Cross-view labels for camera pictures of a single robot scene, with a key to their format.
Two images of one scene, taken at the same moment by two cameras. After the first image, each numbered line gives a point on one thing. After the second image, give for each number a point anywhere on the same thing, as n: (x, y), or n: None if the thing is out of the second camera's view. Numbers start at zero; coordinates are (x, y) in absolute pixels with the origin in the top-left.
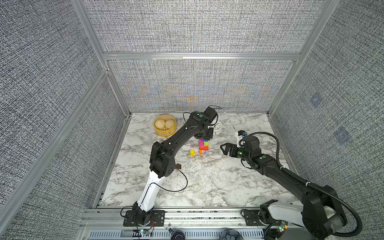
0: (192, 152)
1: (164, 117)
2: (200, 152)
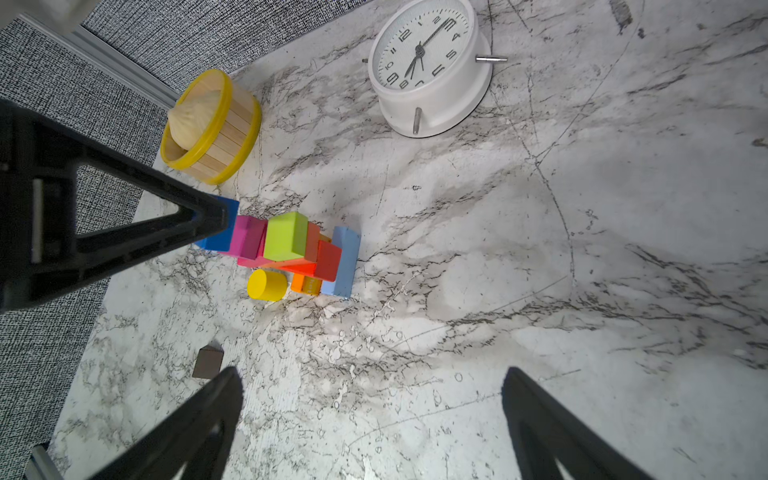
0: (267, 285)
1: (212, 129)
2: (305, 284)
